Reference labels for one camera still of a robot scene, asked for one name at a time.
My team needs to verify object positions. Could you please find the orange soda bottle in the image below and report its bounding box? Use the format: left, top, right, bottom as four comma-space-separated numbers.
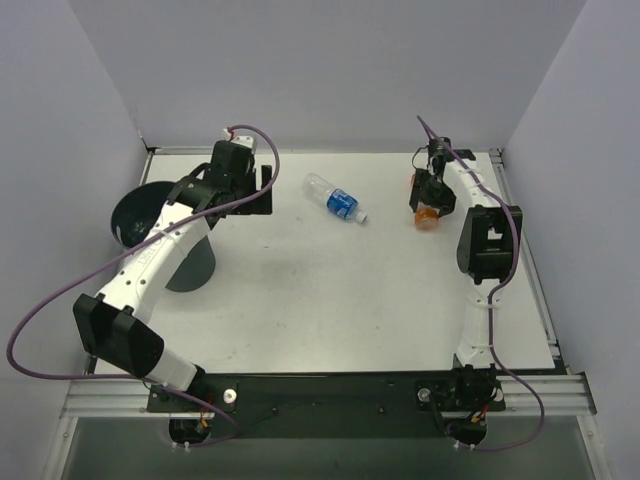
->
408, 172, 442, 231

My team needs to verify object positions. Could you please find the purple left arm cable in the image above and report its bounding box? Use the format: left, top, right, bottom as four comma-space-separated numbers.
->
5, 122, 279, 449

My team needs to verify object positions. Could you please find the blue label water bottle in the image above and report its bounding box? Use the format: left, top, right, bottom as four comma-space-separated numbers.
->
302, 173, 369, 224

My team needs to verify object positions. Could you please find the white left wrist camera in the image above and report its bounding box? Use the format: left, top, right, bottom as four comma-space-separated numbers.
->
223, 128, 257, 154

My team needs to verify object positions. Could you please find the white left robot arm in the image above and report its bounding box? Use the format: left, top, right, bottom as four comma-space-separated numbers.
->
73, 131, 277, 412

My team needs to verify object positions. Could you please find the aluminium frame rail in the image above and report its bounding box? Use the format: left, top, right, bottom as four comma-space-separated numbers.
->
61, 379, 149, 418

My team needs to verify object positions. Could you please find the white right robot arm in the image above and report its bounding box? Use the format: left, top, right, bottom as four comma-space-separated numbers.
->
409, 137, 522, 369

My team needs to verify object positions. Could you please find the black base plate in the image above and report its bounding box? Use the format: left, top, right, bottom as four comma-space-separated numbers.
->
147, 367, 506, 443

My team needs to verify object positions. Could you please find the dark round garbage bin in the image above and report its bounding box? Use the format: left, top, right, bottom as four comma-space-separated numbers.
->
110, 181, 216, 293

